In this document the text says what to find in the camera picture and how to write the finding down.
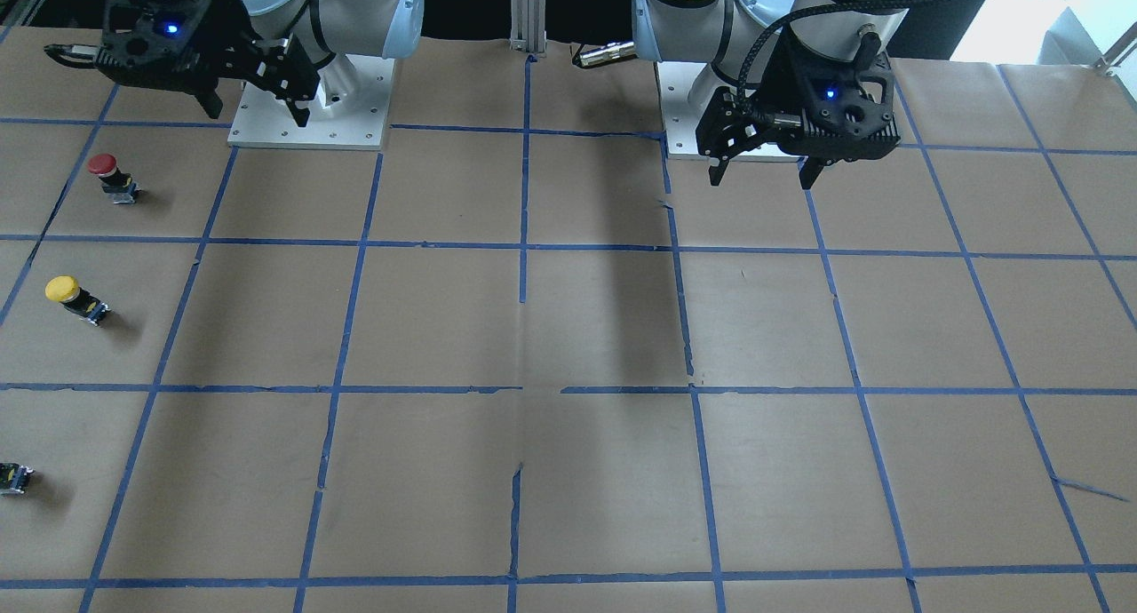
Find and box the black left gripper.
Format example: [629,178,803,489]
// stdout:
[696,86,827,191]

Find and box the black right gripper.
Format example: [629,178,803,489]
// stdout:
[196,36,318,129]

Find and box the yellow push button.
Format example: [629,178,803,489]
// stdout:
[44,275,110,326]

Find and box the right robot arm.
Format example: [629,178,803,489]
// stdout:
[102,0,424,127]

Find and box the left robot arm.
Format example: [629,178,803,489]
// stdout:
[632,0,913,189]

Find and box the red push button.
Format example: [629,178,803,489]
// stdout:
[86,154,139,205]

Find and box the button at table edge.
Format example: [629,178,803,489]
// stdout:
[0,462,36,496]

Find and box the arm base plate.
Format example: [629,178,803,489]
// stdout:
[227,55,397,152]
[656,60,805,163]

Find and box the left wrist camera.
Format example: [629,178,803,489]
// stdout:
[763,49,902,161]

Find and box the aluminium frame post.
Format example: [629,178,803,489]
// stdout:
[509,0,547,58]

